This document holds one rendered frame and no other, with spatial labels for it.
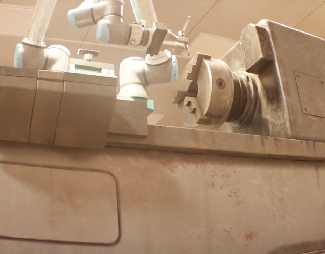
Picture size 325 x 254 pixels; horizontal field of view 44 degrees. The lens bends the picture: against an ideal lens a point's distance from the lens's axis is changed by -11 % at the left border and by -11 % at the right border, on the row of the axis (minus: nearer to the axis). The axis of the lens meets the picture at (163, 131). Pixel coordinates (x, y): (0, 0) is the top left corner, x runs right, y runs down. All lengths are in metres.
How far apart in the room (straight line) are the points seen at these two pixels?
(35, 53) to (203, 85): 1.13
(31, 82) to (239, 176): 0.61
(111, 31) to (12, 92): 0.79
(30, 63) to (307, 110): 1.48
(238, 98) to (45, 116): 0.79
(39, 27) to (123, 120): 1.38
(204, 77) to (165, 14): 3.59
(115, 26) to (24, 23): 3.48
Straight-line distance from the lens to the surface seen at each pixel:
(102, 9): 1.70
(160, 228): 1.04
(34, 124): 0.93
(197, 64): 1.49
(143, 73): 2.48
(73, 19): 1.74
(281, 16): 5.30
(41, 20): 2.32
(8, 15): 4.93
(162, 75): 2.47
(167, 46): 1.72
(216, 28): 5.35
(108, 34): 1.61
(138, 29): 1.64
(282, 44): 1.54
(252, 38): 1.52
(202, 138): 1.12
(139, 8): 2.28
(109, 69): 2.68
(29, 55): 2.32
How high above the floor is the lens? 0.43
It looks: 21 degrees up
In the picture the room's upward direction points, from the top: 4 degrees counter-clockwise
